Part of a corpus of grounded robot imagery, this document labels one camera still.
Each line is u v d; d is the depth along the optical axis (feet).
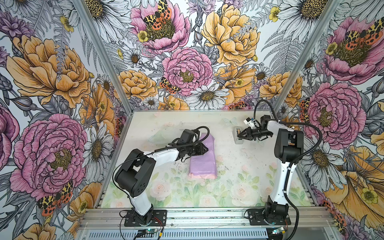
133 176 1.54
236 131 3.38
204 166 2.77
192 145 2.65
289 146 2.02
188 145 2.21
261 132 3.00
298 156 1.94
